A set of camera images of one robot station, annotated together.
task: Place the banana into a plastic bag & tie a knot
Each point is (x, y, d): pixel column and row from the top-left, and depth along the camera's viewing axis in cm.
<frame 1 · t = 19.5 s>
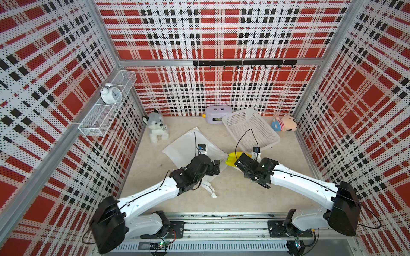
left hand: (214, 161, 81), fingers open
right hand: (255, 169, 81), fingers closed
white plastic bag lemon print: (180, 152, 100), point 4 cm above the table
purple plastic stool toy: (214, 113, 114), point 9 cm above the table
grey husky plush toy: (157, 128, 99), point 14 cm above the table
pink pig plush toy: (286, 123, 111), point 7 cm above the table
small yellow ball: (204, 116, 117), point 6 cm above the table

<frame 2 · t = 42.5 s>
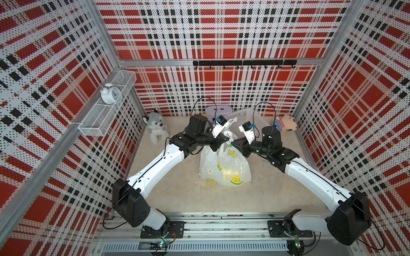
left hand: (229, 138, 74), fingers closed
right hand: (235, 142, 75), fingers closed
white plastic bag lemon print: (226, 165, 87), point 10 cm above the table
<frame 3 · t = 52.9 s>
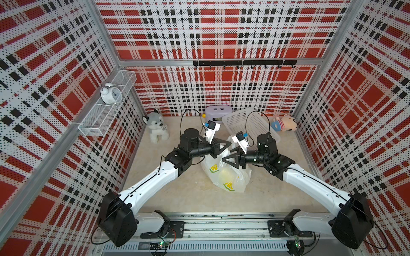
left hand: (231, 144, 69), fingers closed
right hand: (227, 158, 70), fingers open
white plastic bag lemon print: (226, 175, 85), point 9 cm above the table
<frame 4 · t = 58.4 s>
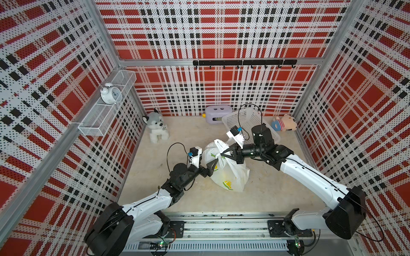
left hand: (213, 155, 78), fingers open
right hand: (225, 154, 69), fingers closed
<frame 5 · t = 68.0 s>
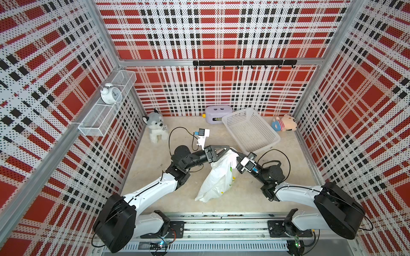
left hand: (230, 148, 66), fingers open
right hand: (233, 147, 69), fingers closed
white plastic bag lemon print: (220, 179, 70), point 21 cm above the table
